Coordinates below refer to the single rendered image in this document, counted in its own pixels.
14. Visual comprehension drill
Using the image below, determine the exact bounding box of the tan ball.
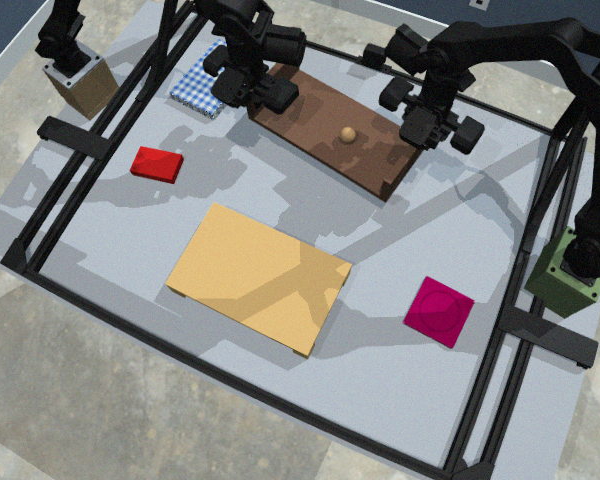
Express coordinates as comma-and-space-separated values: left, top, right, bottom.
340, 127, 356, 143

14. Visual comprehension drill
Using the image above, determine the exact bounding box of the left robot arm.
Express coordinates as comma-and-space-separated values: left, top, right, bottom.
384, 17, 600, 287

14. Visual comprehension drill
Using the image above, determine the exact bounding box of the tan wooden shelf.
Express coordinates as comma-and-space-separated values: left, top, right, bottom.
165, 202, 352, 359

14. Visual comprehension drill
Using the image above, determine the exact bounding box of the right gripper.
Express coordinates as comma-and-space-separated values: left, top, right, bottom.
202, 45, 299, 115

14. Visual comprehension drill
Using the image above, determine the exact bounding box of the red rectangular block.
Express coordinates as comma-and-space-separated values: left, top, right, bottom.
130, 146, 184, 184

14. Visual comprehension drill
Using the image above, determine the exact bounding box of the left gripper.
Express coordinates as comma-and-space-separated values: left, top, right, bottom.
379, 77, 485, 155

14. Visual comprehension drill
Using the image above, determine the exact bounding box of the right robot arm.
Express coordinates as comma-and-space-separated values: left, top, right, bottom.
35, 0, 306, 108

